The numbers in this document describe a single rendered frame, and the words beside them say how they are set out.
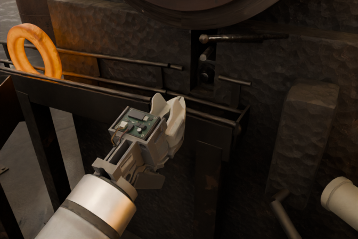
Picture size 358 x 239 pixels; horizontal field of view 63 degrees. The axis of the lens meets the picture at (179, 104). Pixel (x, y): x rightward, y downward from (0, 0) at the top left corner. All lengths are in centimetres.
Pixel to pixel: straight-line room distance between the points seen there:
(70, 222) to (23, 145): 149
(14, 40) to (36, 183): 83
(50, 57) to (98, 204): 54
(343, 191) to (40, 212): 121
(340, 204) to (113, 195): 33
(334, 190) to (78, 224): 37
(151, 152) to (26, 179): 124
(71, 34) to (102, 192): 57
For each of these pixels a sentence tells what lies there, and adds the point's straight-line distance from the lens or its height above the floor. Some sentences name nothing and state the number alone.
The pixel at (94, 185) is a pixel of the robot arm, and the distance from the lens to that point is 41.
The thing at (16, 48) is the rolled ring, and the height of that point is 74.
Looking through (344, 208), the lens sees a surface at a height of 68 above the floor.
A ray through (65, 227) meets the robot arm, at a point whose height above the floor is 73.
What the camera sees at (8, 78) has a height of 72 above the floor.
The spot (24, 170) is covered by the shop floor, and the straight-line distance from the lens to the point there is 169.
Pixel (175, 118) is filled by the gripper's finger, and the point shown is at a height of 75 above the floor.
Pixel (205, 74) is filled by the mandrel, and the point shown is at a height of 75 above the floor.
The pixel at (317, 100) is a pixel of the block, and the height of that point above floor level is 80.
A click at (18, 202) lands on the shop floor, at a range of 153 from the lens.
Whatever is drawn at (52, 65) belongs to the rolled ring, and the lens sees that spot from 86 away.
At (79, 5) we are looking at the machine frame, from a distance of 83.
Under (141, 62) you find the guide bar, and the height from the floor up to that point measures 76.
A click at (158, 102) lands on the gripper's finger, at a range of 51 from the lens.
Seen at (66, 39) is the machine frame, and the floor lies 77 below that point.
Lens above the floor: 103
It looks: 31 degrees down
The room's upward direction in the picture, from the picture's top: straight up
